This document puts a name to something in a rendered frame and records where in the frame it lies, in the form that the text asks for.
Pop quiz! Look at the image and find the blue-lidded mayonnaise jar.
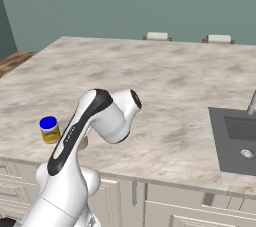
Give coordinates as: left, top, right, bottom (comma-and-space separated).
39, 115, 62, 145

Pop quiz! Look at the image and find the grey metal tap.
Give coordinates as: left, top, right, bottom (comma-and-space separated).
246, 89, 256, 116

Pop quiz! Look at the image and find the grey sink basin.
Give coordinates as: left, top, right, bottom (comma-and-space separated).
208, 105, 256, 177

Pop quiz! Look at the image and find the grey cupboard handle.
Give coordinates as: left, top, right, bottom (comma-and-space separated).
202, 192, 215, 207
131, 180, 138, 207

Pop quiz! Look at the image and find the cream cupboard door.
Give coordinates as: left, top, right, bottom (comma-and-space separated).
87, 177, 122, 227

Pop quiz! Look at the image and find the cream drawer front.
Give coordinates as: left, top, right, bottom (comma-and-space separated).
144, 199, 256, 227
0, 159, 42, 221

